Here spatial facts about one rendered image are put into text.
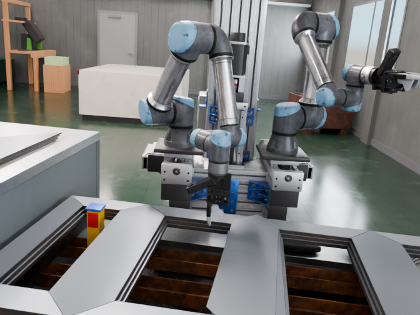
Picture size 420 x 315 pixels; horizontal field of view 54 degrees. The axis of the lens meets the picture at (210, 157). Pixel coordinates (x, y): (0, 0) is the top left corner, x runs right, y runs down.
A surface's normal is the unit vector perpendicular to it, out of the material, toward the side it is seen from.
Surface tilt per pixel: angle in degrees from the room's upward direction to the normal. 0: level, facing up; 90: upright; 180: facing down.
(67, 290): 0
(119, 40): 90
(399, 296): 0
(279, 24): 90
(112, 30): 90
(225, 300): 0
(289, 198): 90
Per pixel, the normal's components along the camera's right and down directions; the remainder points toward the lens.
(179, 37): -0.76, 0.02
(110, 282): 0.07, -0.96
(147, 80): 0.00, 0.27
